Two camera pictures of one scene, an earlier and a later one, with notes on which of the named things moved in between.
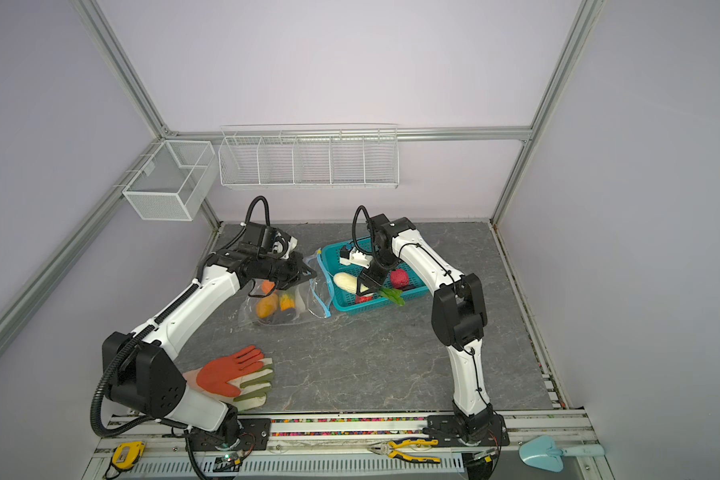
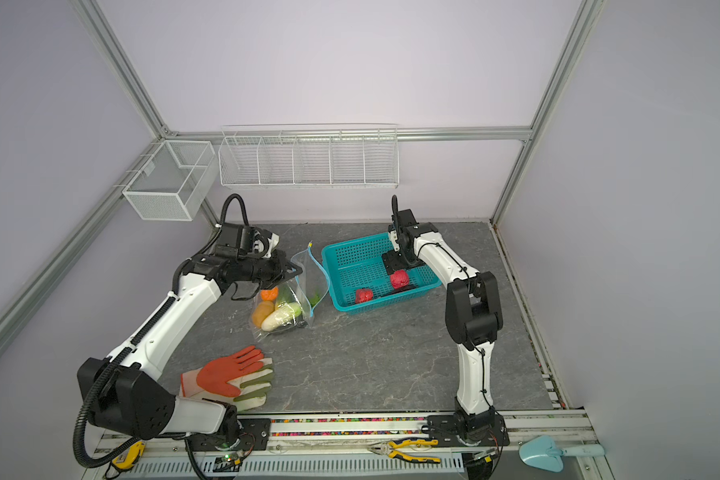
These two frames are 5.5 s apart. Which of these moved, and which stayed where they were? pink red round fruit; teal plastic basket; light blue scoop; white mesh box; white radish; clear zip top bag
Moved: white radish; clear zip top bag
Stayed: white mesh box; light blue scoop; teal plastic basket; pink red round fruit
